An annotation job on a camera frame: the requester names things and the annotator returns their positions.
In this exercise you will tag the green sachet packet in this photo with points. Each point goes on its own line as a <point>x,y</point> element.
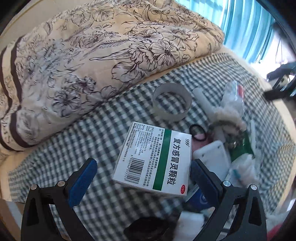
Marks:
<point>243,146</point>

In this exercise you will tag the clear tape roll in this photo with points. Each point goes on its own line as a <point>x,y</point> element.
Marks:
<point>171,101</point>

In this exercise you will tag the white cylinder tube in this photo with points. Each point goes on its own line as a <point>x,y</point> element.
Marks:
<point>203,102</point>

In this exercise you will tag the floral beige quilt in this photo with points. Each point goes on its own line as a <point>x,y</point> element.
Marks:
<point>83,56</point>

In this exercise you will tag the blue striped curtain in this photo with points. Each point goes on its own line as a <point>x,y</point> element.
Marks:
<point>247,25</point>

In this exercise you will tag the green checkered cloth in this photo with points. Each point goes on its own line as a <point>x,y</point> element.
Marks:
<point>124,134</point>

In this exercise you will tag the white green medicine box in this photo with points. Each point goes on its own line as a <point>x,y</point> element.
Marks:
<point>155,159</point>

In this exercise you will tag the blue Vinda tissue pack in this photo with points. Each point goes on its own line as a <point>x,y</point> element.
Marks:
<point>196,199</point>

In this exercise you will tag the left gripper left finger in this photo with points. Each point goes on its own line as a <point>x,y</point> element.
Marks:
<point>38,222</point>

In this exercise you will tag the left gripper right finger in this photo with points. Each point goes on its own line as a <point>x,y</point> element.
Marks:
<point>249,222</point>

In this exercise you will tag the white plastic box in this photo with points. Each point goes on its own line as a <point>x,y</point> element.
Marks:
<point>215,158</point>

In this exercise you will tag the clear plastic bag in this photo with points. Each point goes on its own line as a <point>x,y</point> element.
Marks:
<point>233,97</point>

